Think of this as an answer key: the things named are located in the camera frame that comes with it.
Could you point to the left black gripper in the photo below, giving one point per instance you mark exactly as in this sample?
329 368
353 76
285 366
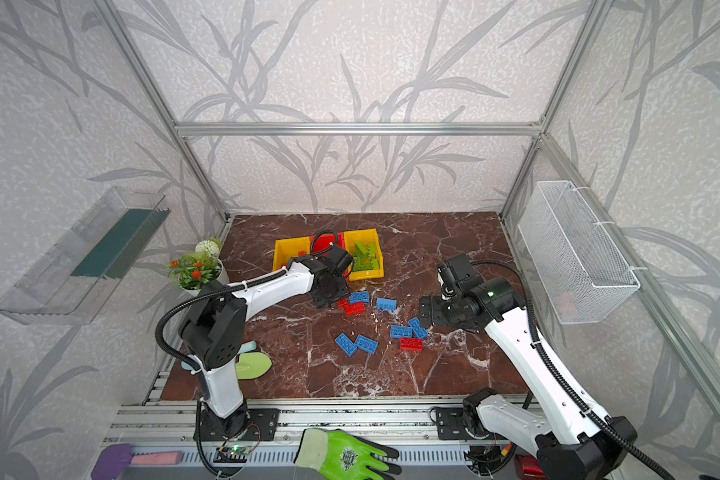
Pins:
327 291

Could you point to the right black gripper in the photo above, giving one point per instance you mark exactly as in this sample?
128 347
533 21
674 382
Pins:
430 311

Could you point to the red bin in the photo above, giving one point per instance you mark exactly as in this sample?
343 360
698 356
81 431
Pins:
325 241

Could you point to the yellow bin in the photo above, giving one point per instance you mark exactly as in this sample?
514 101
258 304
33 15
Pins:
364 236
285 249

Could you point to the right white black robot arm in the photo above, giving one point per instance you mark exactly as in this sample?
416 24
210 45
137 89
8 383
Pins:
574 437

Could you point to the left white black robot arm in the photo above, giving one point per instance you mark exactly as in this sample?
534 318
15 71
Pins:
206 331

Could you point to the blue lego right angled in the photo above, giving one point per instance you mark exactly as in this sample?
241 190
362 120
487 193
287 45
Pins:
418 331

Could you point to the potted flower plant white pot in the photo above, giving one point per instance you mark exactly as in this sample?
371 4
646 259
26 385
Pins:
199 267

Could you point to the light blue garden scoop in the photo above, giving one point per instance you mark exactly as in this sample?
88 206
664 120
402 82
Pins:
245 348

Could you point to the red metallic object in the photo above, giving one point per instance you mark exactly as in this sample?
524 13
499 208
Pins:
527 468

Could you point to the green work glove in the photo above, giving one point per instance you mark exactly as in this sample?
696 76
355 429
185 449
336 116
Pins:
337 455

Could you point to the small green circuit board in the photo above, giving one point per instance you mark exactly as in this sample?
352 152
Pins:
233 454

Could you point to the white wire mesh basket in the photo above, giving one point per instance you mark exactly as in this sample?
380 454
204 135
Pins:
583 272

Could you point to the green garden trowel wooden handle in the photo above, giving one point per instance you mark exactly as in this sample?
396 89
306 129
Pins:
252 365

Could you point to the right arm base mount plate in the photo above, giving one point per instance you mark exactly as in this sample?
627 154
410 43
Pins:
450 424

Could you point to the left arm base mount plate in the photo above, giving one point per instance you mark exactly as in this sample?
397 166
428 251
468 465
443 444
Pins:
257 424

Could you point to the clear acrylic wall shelf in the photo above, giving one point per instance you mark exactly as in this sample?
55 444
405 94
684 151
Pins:
71 283

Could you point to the purple brush pink handle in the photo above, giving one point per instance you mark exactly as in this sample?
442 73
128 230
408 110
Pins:
114 459

